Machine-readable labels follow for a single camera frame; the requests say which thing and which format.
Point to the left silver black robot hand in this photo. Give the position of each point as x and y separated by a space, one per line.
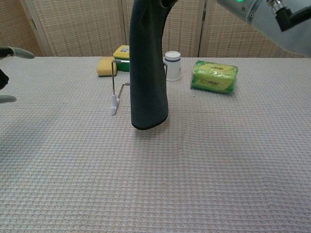
19 52

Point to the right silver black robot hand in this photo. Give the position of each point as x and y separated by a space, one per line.
168 3

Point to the yellow and dark towel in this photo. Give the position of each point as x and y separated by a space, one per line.
148 72

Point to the white paper cup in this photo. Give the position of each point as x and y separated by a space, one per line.
173 69

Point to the green container with yellow lid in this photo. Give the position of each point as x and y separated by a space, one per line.
121 54

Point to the beige folding screen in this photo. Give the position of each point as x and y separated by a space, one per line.
85 26

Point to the yellow sponge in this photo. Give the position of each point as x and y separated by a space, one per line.
104 68

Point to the green tissue pack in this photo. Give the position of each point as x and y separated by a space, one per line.
213 77

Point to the grey woven tablecloth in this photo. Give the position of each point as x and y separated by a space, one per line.
155 182

